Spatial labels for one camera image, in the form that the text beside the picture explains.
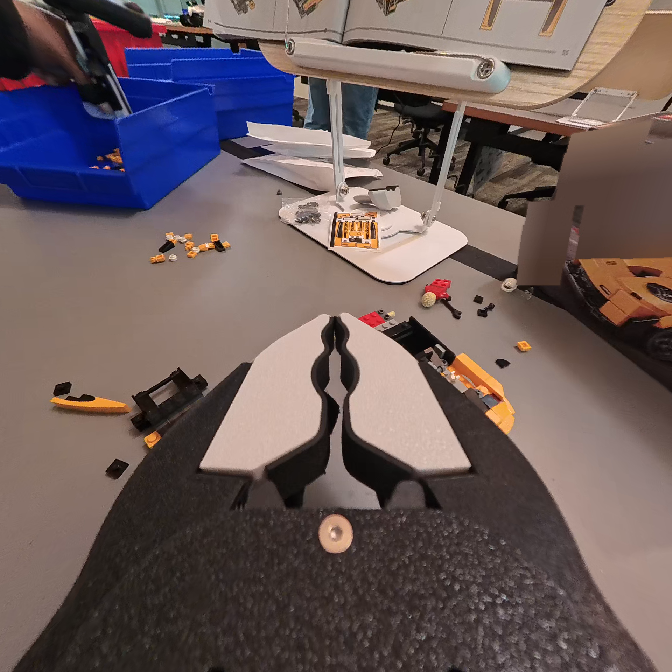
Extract partly built orange lego car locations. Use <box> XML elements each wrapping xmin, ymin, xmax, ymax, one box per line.
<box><xmin>358</xmin><ymin>311</ymin><xmax>516</xmax><ymax>435</ymax></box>

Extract red plastic bin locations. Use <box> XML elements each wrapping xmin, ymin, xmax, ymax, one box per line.
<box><xmin>0</xmin><ymin>18</ymin><xmax>169</xmax><ymax>91</ymax></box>

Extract person's left hand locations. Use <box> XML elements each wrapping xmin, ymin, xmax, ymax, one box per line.
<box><xmin>23</xmin><ymin>5</ymin><xmax>88</xmax><ymax>88</ymax></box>

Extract blue plastic bin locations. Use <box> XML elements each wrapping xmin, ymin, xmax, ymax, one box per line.
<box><xmin>170</xmin><ymin>57</ymin><xmax>296</xmax><ymax>141</ymax></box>
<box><xmin>125</xmin><ymin>46</ymin><xmax>263</xmax><ymax>79</ymax></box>
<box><xmin>0</xmin><ymin>78</ymin><xmax>221</xmax><ymax>211</ymax></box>

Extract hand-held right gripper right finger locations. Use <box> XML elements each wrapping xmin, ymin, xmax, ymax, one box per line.
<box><xmin>333</xmin><ymin>313</ymin><xmax>472</xmax><ymax>509</ymax></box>

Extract clear acrylic holder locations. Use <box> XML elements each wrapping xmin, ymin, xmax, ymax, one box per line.
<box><xmin>556</xmin><ymin>88</ymin><xmax>638</xmax><ymax>129</ymax></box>

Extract orange curved lego piece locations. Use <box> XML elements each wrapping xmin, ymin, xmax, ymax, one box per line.
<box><xmin>51</xmin><ymin>394</ymin><xmax>132</xmax><ymax>415</ymax></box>

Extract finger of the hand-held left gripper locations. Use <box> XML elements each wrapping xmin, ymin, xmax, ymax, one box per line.
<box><xmin>105</xmin><ymin>62</ymin><xmax>133</xmax><ymax>117</ymax></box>

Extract lego instruction booklet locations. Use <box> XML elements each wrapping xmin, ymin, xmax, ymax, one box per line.
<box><xmin>204</xmin><ymin>0</ymin><xmax>612</xmax><ymax>71</ymax></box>

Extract orange sticker sheet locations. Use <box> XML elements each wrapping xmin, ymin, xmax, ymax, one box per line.
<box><xmin>328</xmin><ymin>210</ymin><xmax>381</xmax><ymax>252</ymax></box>

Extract stack of white paper bags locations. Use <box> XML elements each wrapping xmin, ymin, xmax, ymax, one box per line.
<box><xmin>241</xmin><ymin>121</ymin><xmax>384</xmax><ymax>184</ymax></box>

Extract wooden office desk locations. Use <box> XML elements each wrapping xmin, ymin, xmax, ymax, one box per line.
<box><xmin>157</xmin><ymin>21</ymin><xmax>263</xmax><ymax>53</ymax></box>
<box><xmin>442</xmin><ymin>97</ymin><xmax>573</xmax><ymax>197</ymax></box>

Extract lego set box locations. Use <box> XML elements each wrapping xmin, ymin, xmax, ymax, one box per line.
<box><xmin>564</xmin><ymin>256</ymin><xmax>672</xmax><ymax>392</ymax></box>

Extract heap of orange lego pieces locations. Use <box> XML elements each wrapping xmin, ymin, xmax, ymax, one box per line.
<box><xmin>89</xmin><ymin>148</ymin><xmax>127</xmax><ymax>173</ymax></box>

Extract clear bag of black pieces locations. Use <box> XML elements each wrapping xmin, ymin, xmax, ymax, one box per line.
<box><xmin>281</xmin><ymin>197</ymin><xmax>323</xmax><ymax>226</ymax></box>

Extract black office chair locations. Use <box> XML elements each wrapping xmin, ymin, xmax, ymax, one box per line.
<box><xmin>499</xmin><ymin>186</ymin><xmax>557</xmax><ymax>211</ymax></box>
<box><xmin>383</xmin><ymin>102</ymin><xmax>452</xmax><ymax>176</ymax></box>

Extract scattered small lego pieces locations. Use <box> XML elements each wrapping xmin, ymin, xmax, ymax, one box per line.
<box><xmin>149</xmin><ymin>231</ymin><xmax>232</xmax><ymax>264</ymax></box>

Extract person's left forearm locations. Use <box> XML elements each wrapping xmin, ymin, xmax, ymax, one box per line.
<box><xmin>0</xmin><ymin>0</ymin><xmax>33</xmax><ymax>81</ymax></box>

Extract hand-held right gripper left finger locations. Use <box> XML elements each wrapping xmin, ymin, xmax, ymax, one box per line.
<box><xmin>199</xmin><ymin>314</ymin><xmax>341</xmax><ymax>509</ymax></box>

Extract black lego frame assembly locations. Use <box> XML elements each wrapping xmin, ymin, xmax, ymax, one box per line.
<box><xmin>130</xmin><ymin>367</ymin><xmax>209</xmax><ymax>432</ymax></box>

